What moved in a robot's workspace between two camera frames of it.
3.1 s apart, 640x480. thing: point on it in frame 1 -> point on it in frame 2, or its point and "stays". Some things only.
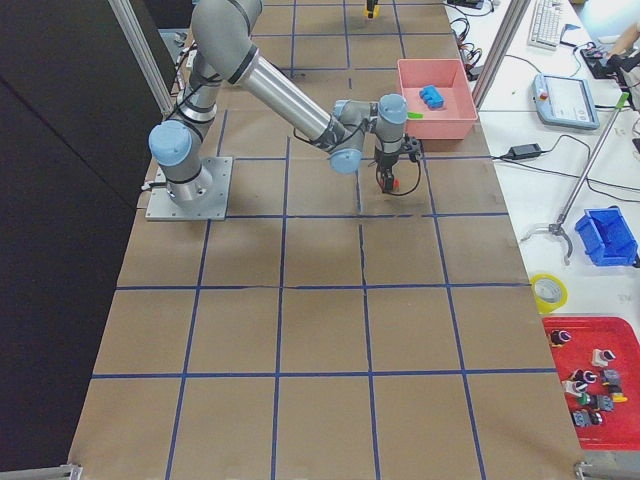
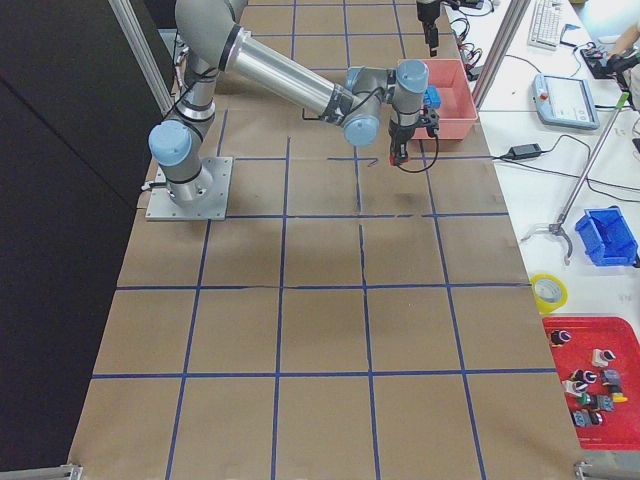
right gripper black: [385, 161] -> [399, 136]
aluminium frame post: [500, 50] stays
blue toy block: [432, 97] stays
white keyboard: [545, 25] stays
